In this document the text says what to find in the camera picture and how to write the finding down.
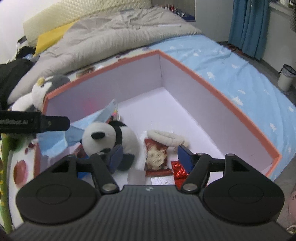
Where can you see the yellow pillow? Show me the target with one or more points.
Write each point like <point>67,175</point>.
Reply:
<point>51,37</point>

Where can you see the blue surgical mask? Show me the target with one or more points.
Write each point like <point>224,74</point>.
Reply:
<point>52,144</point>

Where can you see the white fluffy scrunchie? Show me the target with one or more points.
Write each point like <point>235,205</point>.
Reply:
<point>167,139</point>

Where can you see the large grey penguin plush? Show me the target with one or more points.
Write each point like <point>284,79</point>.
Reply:
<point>34,100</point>

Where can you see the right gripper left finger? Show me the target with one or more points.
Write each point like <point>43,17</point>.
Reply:
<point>103,166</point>

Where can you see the white trash bin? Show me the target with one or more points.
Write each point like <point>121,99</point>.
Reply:
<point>286,76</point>

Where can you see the green embroidered plush stick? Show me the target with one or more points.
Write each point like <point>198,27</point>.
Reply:
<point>11,148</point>

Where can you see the pink open cardboard box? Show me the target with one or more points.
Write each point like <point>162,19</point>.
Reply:
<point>153,91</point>

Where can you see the small panda plush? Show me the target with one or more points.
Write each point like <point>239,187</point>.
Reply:
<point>101,137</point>

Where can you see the grey duvet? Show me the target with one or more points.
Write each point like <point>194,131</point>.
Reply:
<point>100,36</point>

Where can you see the red foil packet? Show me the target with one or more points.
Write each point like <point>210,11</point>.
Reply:
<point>179,173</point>

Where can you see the white wardrobe cabinet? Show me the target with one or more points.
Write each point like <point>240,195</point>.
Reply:
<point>212,17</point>

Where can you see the blue curtain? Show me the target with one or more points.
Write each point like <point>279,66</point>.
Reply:
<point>249,27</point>

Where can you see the black clothing pile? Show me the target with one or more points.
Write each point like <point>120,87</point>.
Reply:
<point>15,82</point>

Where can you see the red snack packet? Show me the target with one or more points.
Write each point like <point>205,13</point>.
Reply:
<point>156,163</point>

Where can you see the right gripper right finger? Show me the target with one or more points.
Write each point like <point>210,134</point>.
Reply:
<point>197,166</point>

